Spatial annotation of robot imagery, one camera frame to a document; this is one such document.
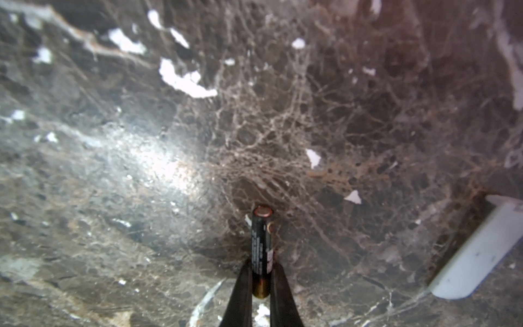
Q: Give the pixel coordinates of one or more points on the black AAA battery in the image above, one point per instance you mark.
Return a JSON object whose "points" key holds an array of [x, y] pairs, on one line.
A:
{"points": [[262, 252]]}

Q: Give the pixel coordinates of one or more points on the white remote control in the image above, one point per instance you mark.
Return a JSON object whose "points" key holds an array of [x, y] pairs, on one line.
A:
{"points": [[483, 250]]}

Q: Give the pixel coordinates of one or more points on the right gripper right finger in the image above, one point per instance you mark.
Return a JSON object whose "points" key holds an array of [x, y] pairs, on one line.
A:
{"points": [[283, 309]]}

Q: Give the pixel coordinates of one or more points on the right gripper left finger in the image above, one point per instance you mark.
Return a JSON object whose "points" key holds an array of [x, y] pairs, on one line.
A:
{"points": [[239, 308]]}

